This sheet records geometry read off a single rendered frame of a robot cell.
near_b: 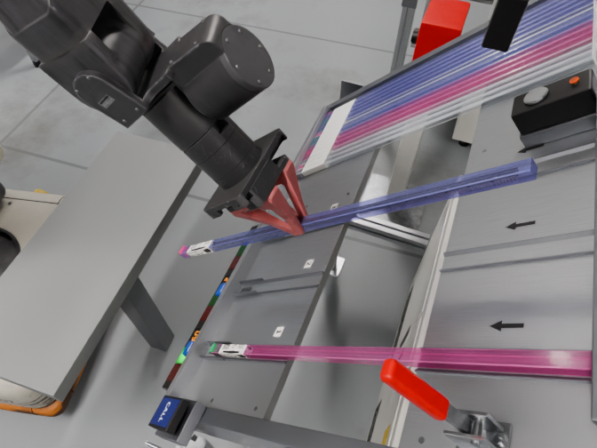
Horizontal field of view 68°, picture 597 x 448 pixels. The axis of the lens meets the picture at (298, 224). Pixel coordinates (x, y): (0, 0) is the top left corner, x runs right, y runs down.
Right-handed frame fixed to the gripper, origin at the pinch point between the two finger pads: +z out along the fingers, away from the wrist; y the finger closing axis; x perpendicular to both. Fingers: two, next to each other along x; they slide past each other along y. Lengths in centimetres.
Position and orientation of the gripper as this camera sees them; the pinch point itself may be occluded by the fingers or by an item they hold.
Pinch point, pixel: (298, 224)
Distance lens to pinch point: 50.1
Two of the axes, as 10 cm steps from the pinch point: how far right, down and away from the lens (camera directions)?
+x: -6.7, 1.8, 7.2
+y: 3.7, -7.6, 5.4
